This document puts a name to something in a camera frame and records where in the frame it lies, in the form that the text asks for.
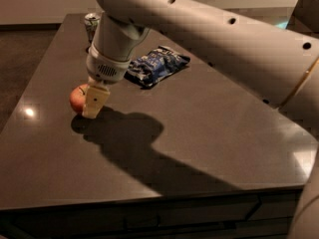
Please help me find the dark box at table corner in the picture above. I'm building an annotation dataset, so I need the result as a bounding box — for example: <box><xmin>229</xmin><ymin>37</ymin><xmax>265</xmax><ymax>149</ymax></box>
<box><xmin>287</xmin><ymin>0</ymin><xmax>319</xmax><ymax>39</ymax></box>

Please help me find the green white soda can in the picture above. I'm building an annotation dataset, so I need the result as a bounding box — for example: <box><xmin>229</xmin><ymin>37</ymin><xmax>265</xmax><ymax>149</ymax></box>
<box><xmin>84</xmin><ymin>13</ymin><xmax>101</xmax><ymax>42</ymax></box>

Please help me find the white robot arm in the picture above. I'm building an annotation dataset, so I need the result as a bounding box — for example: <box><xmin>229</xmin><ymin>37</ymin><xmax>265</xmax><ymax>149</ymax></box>
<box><xmin>83</xmin><ymin>0</ymin><xmax>319</xmax><ymax>138</ymax></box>

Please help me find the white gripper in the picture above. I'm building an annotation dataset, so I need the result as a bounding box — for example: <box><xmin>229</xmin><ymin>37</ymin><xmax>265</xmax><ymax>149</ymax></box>
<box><xmin>82</xmin><ymin>44</ymin><xmax>131</xmax><ymax>119</ymax></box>

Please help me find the blue chip bag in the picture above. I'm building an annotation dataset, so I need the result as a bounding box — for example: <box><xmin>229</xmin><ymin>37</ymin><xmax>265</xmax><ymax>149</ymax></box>
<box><xmin>125</xmin><ymin>46</ymin><xmax>190</xmax><ymax>88</ymax></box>

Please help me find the red apple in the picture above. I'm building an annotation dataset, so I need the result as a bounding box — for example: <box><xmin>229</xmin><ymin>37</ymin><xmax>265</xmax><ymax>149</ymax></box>
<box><xmin>69</xmin><ymin>84</ymin><xmax>88</xmax><ymax>115</ymax></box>

